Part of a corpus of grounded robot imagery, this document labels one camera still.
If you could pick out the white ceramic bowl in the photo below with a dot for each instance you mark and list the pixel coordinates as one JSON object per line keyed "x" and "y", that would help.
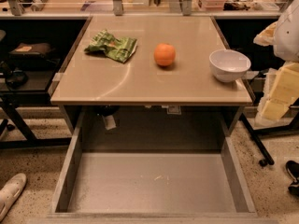
{"x": 228, "y": 65}

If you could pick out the brown pouch on side table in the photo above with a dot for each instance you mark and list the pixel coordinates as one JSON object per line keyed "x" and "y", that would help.
{"x": 37, "y": 50}

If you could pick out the open grey top drawer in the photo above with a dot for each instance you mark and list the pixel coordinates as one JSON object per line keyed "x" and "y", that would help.
{"x": 152, "y": 165}

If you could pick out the white shoe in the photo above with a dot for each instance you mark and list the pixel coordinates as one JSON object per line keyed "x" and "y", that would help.
{"x": 10, "y": 192}

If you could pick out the black side table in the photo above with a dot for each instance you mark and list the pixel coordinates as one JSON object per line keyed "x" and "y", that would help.
{"x": 29, "y": 81}

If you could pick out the beige cabinet desk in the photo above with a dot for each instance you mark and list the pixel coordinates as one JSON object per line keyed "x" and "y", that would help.
{"x": 97, "y": 80}

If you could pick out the green crumpled chip bag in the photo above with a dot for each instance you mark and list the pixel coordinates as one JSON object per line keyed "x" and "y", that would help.
{"x": 117, "y": 49}

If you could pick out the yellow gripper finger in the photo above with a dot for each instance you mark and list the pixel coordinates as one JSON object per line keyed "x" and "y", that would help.
{"x": 283, "y": 91}

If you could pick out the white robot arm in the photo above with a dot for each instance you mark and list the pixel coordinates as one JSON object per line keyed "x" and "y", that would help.
{"x": 283, "y": 36}

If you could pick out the black shoe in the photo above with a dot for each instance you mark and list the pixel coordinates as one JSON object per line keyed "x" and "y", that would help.
{"x": 292, "y": 168}

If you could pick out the orange round can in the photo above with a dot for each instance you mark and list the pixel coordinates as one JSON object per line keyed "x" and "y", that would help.
{"x": 164, "y": 54}

